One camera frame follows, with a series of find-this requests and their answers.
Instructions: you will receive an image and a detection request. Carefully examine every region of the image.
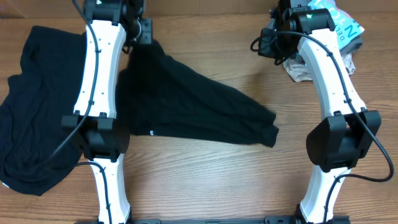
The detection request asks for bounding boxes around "light blue printed t-shirt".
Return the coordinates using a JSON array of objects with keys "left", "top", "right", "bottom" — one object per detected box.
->
[{"left": 308, "top": 0, "right": 364, "bottom": 55}]

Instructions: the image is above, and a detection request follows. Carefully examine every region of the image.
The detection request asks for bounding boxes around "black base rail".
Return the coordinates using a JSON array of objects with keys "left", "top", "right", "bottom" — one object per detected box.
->
[{"left": 132, "top": 215, "right": 301, "bottom": 224}]

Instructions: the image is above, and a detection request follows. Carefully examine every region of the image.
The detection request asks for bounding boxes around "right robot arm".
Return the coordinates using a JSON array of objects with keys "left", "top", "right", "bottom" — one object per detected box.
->
[{"left": 254, "top": 0, "right": 381, "bottom": 223}]

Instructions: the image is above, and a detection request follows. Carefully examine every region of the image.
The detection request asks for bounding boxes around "beige folded garment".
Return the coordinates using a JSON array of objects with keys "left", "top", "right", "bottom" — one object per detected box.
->
[{"left": 283, "top": 54, "right": 356, "bottom": 82}]

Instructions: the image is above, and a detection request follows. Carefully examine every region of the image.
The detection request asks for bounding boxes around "black t-shirt with logo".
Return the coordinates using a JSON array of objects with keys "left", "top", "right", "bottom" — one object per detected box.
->
[{"left": 116, "top": 41, "right": 279, "bottom": 147}]

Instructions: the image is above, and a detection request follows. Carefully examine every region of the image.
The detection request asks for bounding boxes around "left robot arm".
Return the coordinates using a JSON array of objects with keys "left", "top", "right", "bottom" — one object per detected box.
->
[{"left": 62, "top": 0, "right": 152, "bottom": 223}]

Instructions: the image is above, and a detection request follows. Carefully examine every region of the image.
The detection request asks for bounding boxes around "black shirt left pile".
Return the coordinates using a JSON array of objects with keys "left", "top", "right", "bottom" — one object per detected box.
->
[{"left": 1, "top": 26, "right": 86, "bottom": 196}]

